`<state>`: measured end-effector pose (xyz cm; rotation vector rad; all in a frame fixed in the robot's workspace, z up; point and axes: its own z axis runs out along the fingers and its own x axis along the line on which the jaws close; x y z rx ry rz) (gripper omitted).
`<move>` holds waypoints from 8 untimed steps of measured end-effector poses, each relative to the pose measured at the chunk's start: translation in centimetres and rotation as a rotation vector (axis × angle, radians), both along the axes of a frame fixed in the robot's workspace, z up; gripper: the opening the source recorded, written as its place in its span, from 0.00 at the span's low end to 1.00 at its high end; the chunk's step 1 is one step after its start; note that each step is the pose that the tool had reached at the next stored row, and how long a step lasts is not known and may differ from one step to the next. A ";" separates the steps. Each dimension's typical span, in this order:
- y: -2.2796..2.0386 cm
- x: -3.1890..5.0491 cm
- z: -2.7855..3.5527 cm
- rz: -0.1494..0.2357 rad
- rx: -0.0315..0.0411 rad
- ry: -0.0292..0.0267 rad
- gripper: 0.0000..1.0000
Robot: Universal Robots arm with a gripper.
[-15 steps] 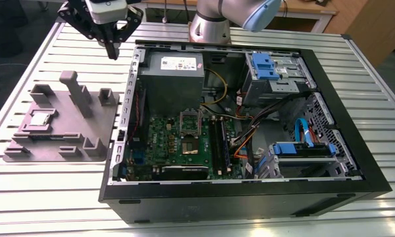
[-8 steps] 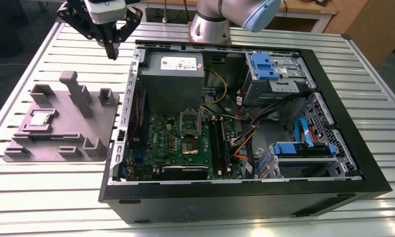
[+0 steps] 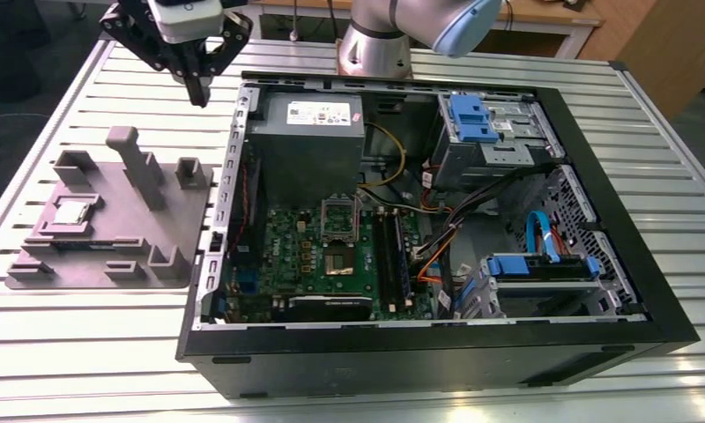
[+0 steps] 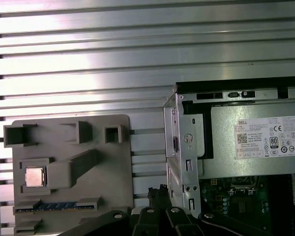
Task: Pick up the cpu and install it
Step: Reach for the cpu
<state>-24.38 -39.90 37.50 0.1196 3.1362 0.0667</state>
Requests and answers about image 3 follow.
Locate blue plastic drive latch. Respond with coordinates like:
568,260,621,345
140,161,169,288
449,93,501,145

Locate grey parts rack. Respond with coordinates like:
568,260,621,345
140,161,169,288
4,125,220,292

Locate black RAM slot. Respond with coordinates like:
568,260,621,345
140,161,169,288
371,209,393,309

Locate metal socket cover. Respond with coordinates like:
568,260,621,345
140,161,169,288
320,196,364,247

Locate grey metal drive cage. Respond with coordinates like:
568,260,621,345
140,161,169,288
432,92,567,191

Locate hard disk in blue carrier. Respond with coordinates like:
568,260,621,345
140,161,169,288
484,253,601,283

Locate black graphics card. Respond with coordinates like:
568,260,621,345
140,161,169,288
269,293,375,323

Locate green motherboard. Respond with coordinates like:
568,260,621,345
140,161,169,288
217,193,443,325

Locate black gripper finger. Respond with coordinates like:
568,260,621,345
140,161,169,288
97,0,203,108
200,11,253,108

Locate yellow wire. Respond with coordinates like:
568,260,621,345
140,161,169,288
357,121,408,190

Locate silver CPU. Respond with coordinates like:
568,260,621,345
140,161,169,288
51,198,93,225

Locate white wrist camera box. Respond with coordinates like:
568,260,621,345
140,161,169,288
151,0,224,44

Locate blue data wire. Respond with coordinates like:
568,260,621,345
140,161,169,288
524,210,567,265

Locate black cable bundle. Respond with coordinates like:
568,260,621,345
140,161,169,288
411,160,565,261

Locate black RAM stick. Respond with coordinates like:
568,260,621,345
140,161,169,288
388,210,417,308

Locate black PC case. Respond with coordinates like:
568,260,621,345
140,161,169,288
173,70,701,401

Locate grey metal disk bay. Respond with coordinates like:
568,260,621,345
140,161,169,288
479,250,645,319

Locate grey power supply unit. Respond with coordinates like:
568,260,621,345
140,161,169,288
244,91,369,200

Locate red data wire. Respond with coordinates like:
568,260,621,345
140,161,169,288
549,224,571,261

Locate green RAM stick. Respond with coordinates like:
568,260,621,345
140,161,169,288
49,240,120,255

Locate orange wire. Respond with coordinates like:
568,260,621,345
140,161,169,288
415,240,459,284

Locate wooden cabinet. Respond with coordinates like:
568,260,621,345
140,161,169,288
581,0,705,120

